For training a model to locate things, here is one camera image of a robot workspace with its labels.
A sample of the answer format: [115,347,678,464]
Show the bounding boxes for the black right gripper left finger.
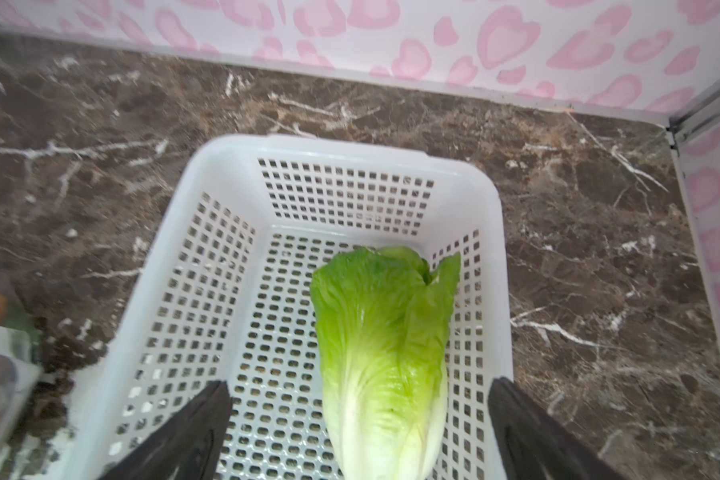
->
[101,381,232,480]

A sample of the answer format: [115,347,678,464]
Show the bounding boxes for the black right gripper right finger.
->
[488,377,621,480]

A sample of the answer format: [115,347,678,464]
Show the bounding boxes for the green toy lettuce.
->
[310,247,461,479]

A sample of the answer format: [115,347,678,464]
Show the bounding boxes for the clear zip top bag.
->
[0,272,42,450]

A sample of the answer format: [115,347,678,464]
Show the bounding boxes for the white perforated plastic basket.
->
[50,135,513,479]

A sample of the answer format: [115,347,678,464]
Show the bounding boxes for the aluminium corner post right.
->
[667,79,720,151]

